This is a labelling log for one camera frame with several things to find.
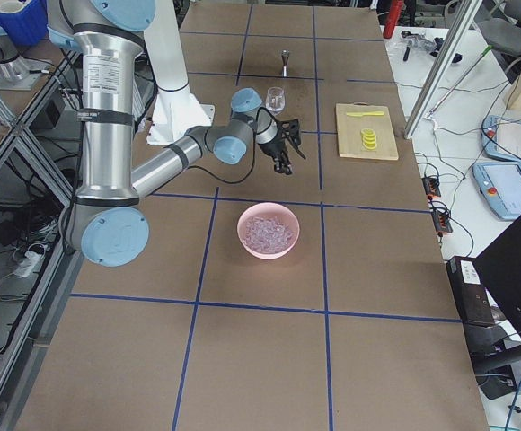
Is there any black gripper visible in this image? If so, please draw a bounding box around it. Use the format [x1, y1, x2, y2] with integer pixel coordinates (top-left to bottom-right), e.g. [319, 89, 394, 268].
[260, 135, 293, 175]

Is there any steel jigger cup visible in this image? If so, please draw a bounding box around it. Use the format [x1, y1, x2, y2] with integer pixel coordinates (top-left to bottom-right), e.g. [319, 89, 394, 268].
[280, 49, 290, 77]

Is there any clear wine glass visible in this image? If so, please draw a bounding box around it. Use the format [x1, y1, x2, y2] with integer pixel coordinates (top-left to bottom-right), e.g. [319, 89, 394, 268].
[265, 87, 286, 115]

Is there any clear ice cubes pile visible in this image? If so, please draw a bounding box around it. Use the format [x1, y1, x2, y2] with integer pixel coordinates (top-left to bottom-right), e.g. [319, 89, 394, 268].
[244, 216, 295, 254]

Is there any pink bowl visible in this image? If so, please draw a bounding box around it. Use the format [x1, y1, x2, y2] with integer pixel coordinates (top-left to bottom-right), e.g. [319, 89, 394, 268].
[237, 202, 300, 259]

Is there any wooden cutting board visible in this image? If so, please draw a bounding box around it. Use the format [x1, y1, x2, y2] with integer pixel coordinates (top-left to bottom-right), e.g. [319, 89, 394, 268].
[335, 103, 399, 161]

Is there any yellow plastic knife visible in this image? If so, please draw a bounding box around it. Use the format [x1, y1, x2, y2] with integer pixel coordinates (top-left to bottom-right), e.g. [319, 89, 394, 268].
[345, 110, 384, 118]

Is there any red cylinder bottle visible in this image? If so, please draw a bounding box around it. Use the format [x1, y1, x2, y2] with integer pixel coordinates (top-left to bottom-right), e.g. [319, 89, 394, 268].
[383, 0, 404, 40]

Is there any clear plastic bag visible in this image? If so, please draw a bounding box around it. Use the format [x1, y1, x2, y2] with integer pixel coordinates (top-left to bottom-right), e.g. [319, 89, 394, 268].
[386, 31, 443, 61]

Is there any blue teach pendant near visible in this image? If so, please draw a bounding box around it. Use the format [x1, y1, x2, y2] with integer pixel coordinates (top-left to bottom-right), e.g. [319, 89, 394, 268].
[472, 162, 521, 221]

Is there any blue teach pendant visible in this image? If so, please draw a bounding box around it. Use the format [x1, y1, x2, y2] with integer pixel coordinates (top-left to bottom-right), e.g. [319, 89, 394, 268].
[481, 115, 521, 163]
[472, 162, 521, 221]

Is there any blue teach pendant far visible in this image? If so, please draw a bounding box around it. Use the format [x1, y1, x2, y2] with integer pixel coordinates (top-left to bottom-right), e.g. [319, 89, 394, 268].
[481, 115, 521, 163]

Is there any black box device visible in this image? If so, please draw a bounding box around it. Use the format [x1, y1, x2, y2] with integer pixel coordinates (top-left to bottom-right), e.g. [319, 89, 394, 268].
[446, 256, 495, 328]

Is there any blue storage bin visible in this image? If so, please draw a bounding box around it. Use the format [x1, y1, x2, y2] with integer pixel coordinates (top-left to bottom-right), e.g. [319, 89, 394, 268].
[0, 1, 48, 46]

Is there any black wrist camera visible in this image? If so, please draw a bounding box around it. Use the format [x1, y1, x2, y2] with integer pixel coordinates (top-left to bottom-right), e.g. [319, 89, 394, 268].
[280, 119, 306, 160]

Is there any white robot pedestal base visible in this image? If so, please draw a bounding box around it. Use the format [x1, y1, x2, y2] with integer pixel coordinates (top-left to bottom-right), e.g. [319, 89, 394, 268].
[144, 1, 212, 145]

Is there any aluminium frame post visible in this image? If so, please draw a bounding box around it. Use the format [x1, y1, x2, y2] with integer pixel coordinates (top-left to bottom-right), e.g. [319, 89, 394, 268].
[404, 0, 481, 139]

